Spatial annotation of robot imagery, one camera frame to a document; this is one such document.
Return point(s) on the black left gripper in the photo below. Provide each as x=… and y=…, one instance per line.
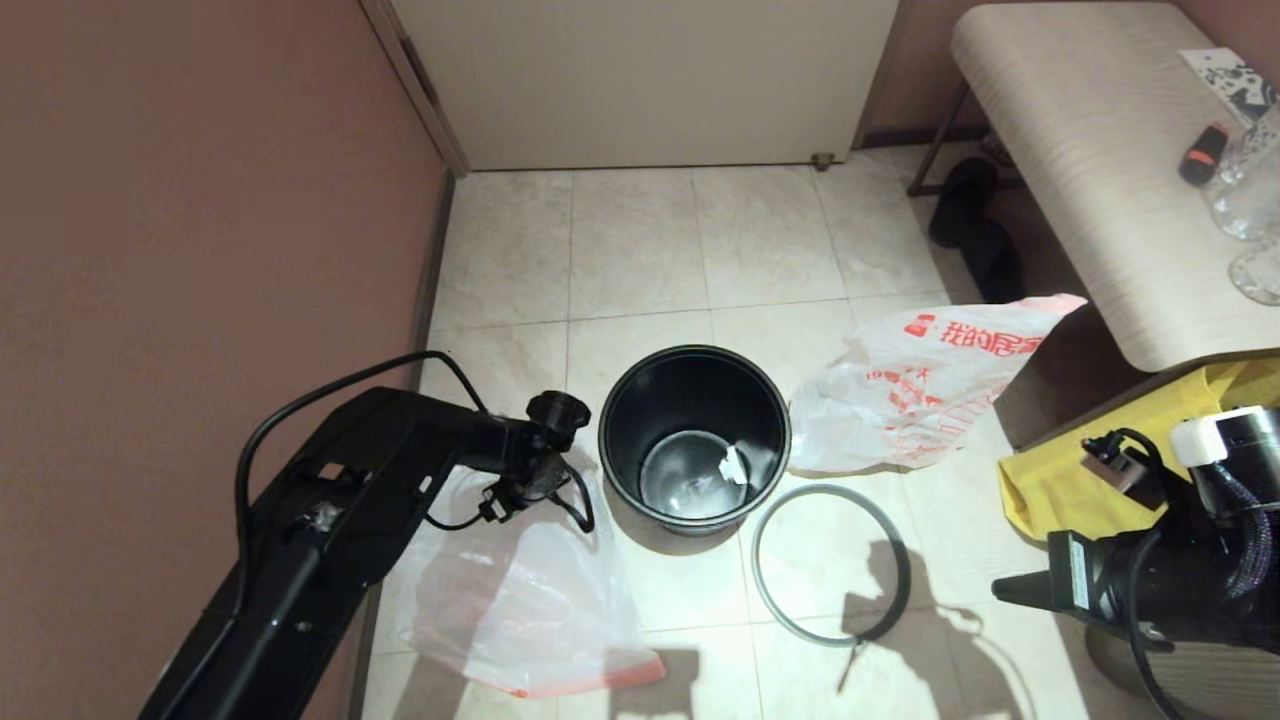
x=530, y=485

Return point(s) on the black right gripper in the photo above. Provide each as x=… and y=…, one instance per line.
x=1130, y=580

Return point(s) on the white and red plastic bag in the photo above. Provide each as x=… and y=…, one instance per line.
x=530, y=600

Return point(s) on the spare white red plastic bag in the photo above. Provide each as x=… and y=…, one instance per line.
x=900, y=400

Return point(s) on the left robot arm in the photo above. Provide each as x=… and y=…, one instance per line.
x=330, y=520

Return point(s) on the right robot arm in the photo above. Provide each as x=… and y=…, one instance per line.
x=1235, y=520

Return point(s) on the black round trash bin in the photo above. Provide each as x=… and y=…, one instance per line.
x=625, y=440

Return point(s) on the yellow fabric bag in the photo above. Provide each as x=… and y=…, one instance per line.
x=1050, y=480

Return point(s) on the grey ribbed round stool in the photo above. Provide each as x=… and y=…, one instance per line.
x=1210, y=685

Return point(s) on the white paper scrap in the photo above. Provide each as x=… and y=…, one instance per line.
x=735, y=466

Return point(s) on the short clear glass vessel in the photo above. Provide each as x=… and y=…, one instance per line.
x=1258, y=275

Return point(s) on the pale door panel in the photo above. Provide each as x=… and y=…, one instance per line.
x=650, y=80

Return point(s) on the small metal door stop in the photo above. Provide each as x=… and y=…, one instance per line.
x=822, y=160

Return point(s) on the light wood bench metal legs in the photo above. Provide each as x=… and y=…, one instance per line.
x=1080, y=150

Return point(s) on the tall clear glass vessel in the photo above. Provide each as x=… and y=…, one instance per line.
x=1248, y=200

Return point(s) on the black and red marker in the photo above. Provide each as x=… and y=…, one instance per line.
x=1204, y=155

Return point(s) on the printed paper leaflet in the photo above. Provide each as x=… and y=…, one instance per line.
x=1230, y=82

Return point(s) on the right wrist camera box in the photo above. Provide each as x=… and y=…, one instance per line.
x=1120, y=465

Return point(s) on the brown door frame post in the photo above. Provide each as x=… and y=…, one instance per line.
x=880, y=90
x=415, y=85

